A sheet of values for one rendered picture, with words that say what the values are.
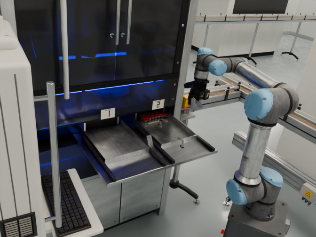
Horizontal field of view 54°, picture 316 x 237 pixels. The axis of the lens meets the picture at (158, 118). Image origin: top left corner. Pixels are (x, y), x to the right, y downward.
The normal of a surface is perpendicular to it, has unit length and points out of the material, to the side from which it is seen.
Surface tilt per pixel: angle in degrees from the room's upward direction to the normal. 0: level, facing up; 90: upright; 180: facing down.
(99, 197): 90
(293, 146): 90
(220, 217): 0
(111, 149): 0
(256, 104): 82
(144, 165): 0
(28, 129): 90
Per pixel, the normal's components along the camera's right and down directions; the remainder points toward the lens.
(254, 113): -0.89, -0.02
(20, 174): 0.48, 0.46
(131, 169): 0.11, -0.87
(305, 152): -0.84, 0.18
